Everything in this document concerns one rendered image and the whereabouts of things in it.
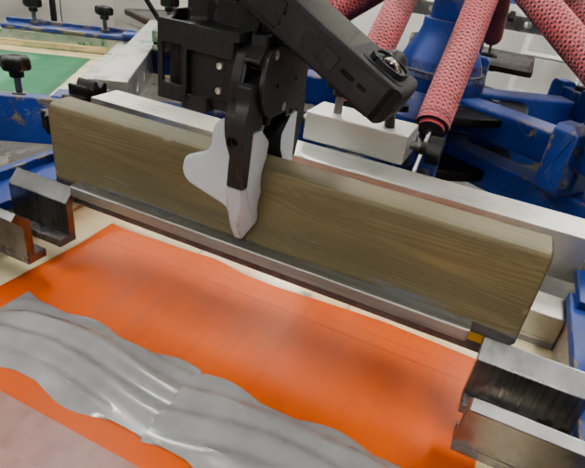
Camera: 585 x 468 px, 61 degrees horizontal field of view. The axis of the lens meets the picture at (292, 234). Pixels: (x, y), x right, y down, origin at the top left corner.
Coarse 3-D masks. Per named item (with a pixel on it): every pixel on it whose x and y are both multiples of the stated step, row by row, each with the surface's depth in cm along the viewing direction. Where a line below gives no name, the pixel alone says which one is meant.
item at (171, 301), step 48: (96, 240) 52; (144, 240) 53; (0, 288) 44; (48, 288) 45; (96, 288) 45; (144, 288) 46; (192, 288) 47; (240, 288) 48; (144, 336) 41; (192, 336) 42; (0, 384) 35; (0, 432) 32; (48, 432) 32; (96, 432) 33
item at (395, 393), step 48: (240, 336) 42; (288, 336) 43; (336, 336) 44; (384, 336) 45; (240, 384) 38; (288, 384) 38; (336, 384) 39; (384, 384) 40; (432, 384) 40; (384, 432) 36; (432, 432) 36
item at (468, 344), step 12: (84, 204) 47; (120, 216) 46; (156, 228) 45; (180, 240) 44; (216, 252) 43; (240, 264) 42; (252, 264) 42; (276, 276) 41; (312, 288) 40; (348, 300) 39; (372, 312) 39; (384, 312) 38; (408, 324) 38; (444, 336) 37; (468, 348) 37
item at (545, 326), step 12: (72, 204) 56; (540, 300) 46; (552, 300) 47; (564, 300) 47; (540, 312) 45; (552, 312) 45; (564, 312) 45; (528, 324) 46; (540, 324) 45; (552, 324) 45; (564, 324) 44; (528, 336) 46; (540, 336) 46; (552, 336) 45; (564, 336) 43; (552, 348) 45; (564, 348) 42; (564, 360) 41
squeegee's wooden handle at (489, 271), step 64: (64, 128) 43; (128, 128) 40; (128, 192) 43; (192, 192) 40; (320, 192) 35; (384, 192) 35; (320, 256) 37; (384, 256) 35; (448, 256) 33; (512, 256) 31; (512, 320) 33
